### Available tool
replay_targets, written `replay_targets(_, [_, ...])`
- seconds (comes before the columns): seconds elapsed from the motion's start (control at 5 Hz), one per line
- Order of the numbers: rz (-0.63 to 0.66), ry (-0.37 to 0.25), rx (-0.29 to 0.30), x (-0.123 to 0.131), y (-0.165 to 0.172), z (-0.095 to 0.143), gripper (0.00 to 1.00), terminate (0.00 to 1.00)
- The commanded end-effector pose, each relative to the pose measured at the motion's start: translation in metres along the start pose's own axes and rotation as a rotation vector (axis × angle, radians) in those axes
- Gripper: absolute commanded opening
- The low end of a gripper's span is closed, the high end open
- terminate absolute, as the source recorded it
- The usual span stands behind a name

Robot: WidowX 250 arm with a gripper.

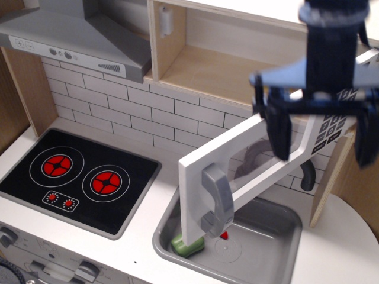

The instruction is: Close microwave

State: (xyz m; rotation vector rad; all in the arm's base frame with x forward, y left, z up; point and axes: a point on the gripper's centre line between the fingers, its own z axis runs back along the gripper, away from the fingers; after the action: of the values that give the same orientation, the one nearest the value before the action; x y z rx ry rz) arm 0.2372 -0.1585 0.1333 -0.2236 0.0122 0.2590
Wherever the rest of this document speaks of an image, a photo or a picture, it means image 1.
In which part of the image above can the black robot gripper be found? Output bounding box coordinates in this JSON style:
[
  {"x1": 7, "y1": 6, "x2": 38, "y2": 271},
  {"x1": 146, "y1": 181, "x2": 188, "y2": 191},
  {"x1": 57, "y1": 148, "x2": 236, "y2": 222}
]
[{"x1": 250, "y1": 25, "x2": 378, "y2": 168}]

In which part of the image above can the white toy microwave door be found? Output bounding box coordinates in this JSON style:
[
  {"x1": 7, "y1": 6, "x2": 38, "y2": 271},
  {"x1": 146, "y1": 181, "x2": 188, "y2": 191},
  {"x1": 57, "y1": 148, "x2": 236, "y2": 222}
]
[{"x1": 178, "y1": 48, "x2": 379, "y2": 247}]

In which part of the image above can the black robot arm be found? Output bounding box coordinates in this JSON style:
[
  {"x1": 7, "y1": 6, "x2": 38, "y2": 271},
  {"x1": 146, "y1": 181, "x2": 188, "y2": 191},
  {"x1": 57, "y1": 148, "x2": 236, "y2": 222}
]
[{"x1": 250, "y1": 1, "x2": 378, "y2": 167}]

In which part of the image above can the wooden microwave cabinet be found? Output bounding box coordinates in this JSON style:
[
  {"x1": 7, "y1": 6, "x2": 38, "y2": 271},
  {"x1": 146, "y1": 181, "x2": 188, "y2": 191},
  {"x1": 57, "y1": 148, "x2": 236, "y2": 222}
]
[{"x1": 147, "y1": 0, "x2": 379, "y2": 228}]

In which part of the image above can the dark grey toy faucet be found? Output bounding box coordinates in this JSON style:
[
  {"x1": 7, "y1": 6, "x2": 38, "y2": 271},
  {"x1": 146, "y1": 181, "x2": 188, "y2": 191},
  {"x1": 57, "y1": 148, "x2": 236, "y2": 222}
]
[{"x1": 234, "y1": 140, "x2": 316, "y2": 191}]

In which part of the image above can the grey toy sink basin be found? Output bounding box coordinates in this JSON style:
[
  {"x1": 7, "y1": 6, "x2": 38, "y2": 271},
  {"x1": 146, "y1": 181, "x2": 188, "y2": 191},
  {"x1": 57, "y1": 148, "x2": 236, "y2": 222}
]
[{"x1": 153, "y1": 191, "x2": 302, "y2": 283}]

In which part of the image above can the red toy chili pepper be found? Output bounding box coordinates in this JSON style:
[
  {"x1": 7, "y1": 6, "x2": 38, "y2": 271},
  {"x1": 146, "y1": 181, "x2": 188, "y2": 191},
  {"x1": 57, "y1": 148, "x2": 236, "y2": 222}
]
[{"x1": 220, "y1": 231, "x2": 229, "y2": 240}]

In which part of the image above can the green toy bell pepper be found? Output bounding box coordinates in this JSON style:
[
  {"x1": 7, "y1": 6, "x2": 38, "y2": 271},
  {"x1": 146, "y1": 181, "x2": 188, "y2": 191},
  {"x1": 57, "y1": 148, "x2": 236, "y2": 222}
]
[{"x1": 171, "y1": 234, "x2": 205, "y2": 258}]

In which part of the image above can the white door catch block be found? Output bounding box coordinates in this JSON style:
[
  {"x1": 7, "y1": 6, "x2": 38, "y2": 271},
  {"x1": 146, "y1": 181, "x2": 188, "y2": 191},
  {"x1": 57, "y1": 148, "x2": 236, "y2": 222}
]
[{"x1": 159, "y1": 5, "x2": 174, "y2": 38}]

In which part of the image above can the black toy stove top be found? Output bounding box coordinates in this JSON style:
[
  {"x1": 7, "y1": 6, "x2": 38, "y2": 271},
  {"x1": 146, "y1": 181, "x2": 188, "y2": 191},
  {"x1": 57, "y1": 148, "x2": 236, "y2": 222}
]
[{"x1": 1, "y1": 128, "x2": 161, "y2": 240}]

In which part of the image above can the grey oven knob right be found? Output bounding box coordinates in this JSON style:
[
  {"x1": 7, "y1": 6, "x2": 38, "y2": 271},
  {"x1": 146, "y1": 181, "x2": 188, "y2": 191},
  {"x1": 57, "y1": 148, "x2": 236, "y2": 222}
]
[{"x1": 75, "y1": 261, "x2": 100, "y2": 283}]

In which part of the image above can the grey oven knob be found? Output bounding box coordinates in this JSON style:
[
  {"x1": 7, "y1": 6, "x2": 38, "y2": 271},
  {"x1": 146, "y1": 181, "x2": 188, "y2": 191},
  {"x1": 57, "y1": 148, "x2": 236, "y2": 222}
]
[
  {"x1": 75, "y1": 261, "x2": 100, "y2": 283},
  {"x1": 0, "y1": 227, "x2": 18, "y2": 248}
]

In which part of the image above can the grey toy range hood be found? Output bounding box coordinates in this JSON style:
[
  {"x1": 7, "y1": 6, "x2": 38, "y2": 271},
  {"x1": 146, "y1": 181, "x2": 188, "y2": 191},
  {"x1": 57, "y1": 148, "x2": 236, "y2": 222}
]
[{"x1": 1, "y1": 1, "x2": 152, "y2": 83}]

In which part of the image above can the grey oven knob left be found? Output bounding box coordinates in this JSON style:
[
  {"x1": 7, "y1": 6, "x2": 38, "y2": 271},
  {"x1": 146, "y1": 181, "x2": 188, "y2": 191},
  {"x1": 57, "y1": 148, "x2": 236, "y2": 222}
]
[{"x1": 0, "y1": 227, "x2": 18, "y2": 248}]

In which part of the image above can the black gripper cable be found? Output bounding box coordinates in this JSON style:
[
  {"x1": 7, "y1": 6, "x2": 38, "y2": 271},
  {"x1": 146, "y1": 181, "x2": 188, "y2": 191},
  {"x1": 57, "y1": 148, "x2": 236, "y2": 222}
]
[{"x1": 358, "y1": 20, "x2": 371, "y2": 48}]

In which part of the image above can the grey microwave door handle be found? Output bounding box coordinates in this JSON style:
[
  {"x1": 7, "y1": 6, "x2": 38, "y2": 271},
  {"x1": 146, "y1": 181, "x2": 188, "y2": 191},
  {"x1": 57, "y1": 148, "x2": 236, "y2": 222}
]
[{"x1": 201, "y1": 163, "x2": 235, "y2": 238}]

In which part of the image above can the grey oven door handle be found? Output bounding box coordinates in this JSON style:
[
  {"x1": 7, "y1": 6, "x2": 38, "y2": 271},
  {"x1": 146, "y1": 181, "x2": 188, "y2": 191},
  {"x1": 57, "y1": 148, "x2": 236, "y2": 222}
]
[{"x1": 30, "y1": 261, "x2": 90, "y2": 283}]

